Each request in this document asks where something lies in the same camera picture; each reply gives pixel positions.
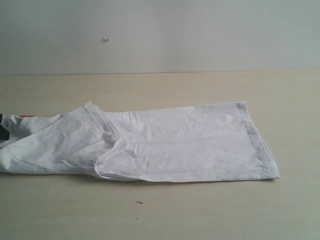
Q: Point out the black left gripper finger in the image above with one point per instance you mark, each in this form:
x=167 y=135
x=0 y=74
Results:
x=4 y=132

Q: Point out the white t-shirt red Chinese lettering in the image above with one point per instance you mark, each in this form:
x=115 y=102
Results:
x=205 y=143

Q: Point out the orange size tag on string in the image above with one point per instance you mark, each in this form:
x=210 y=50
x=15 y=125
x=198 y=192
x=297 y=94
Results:
x=25 y=116

